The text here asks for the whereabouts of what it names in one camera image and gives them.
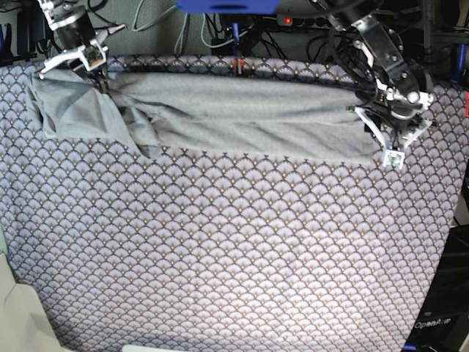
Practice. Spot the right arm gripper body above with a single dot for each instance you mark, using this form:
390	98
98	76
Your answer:
81	41

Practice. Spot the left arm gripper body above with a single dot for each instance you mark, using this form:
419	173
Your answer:
394	134

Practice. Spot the light grey T-shirt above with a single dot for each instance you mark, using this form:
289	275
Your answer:
149	111

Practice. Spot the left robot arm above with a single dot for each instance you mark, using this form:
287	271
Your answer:
401	90

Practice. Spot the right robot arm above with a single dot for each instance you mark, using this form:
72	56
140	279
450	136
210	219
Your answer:
66	8

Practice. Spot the black power adapter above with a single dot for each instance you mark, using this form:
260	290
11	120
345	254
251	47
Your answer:
31	29

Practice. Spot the red right edge clamp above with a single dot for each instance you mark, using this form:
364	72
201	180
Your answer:
467	104

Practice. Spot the red centre table clamp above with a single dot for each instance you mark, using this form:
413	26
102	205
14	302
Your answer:
238	66

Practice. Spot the black power strip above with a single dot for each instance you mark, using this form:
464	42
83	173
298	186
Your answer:
288	21

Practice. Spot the fan-patterned purple table cloth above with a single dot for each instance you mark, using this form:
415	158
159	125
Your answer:
205	251

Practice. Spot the black OpenArm box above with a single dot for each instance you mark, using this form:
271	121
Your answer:
442	324

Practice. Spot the white object bottom left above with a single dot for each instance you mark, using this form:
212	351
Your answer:
24	324

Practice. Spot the blue overhead mount plate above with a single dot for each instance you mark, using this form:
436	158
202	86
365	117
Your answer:
228	6

